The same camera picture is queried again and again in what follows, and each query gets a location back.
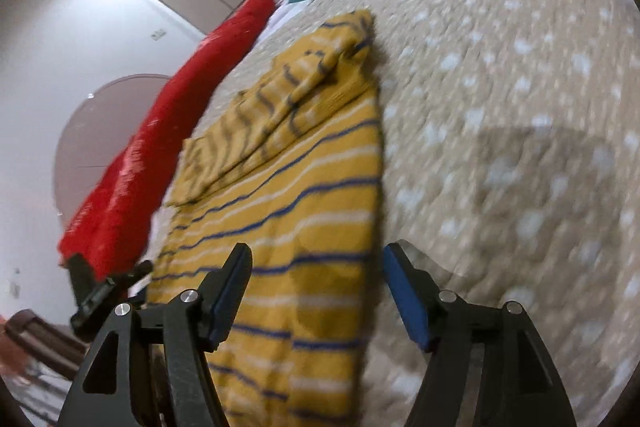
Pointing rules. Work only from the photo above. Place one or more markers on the red quilt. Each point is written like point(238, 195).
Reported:
point(165, 132)

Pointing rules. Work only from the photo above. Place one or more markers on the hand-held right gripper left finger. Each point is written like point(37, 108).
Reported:
point(230, 302)

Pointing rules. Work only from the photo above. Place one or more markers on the yellow striped sweater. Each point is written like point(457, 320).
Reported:
point(310, 207)

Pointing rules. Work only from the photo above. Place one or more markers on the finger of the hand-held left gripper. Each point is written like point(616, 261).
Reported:
point(82, 279)
point(107, 299)

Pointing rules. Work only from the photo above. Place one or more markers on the white fleece blanket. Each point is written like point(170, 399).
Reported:
point(285, 14)

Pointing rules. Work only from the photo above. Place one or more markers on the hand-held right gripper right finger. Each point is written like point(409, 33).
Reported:
point(407, 302)

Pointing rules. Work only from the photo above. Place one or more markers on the beige spotted bedspread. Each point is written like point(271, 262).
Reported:
point(500, 107)

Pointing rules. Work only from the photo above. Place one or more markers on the white padded headboard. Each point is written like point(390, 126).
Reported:
point(95, 132)

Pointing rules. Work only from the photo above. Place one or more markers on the wall light switch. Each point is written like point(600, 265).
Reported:
point(158, 34)

